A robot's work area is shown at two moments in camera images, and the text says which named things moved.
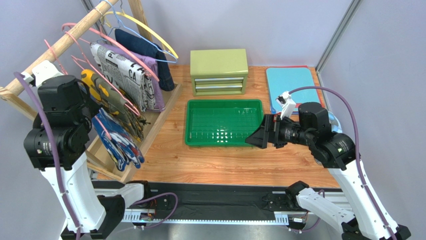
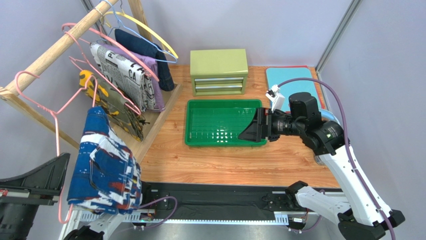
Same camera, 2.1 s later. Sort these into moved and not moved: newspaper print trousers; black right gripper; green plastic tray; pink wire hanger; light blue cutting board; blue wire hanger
Moved: black right gripper; pink wire hanger
Not moved: blue wire hanger; newspaper print trousers; light blue cutting board; green plastic tray
